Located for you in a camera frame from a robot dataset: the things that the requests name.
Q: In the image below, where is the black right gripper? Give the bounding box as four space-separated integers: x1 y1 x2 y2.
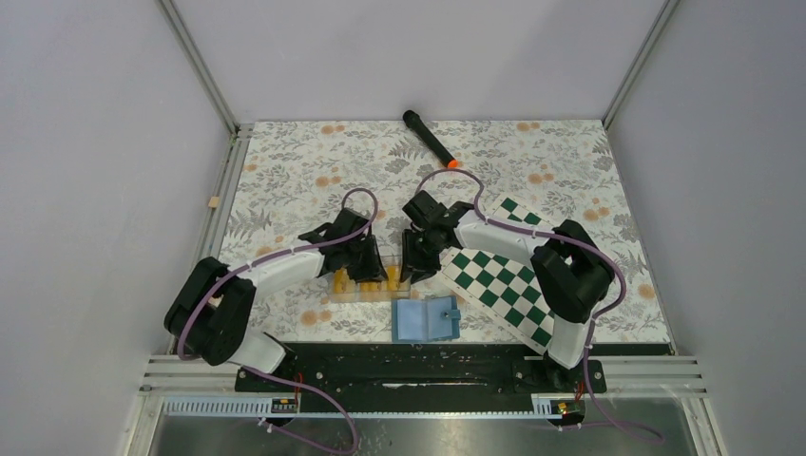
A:
399 228 443 285

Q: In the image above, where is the clear box with orange cards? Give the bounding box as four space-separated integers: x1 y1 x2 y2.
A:
328 256 412 303

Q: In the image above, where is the blue card holder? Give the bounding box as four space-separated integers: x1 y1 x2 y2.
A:
391 295 461 344

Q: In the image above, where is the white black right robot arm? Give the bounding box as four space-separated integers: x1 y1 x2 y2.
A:
401 190 624 391

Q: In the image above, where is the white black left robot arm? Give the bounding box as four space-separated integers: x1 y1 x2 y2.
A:
163 208 383 390

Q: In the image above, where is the floral tablecloth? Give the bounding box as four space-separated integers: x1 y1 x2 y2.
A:
220 120 671 344

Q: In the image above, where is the green white checkered board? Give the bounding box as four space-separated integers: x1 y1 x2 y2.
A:
435 195 615 349

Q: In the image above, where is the black marker orange tip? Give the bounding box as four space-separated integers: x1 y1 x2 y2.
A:
402 110 459 169

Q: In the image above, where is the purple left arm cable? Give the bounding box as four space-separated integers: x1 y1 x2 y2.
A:
176 187 380 363

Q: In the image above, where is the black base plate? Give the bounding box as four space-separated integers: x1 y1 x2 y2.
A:
275 343 606 412

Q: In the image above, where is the slotted cable duct rail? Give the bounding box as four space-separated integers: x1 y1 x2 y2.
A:
160 392 584 421

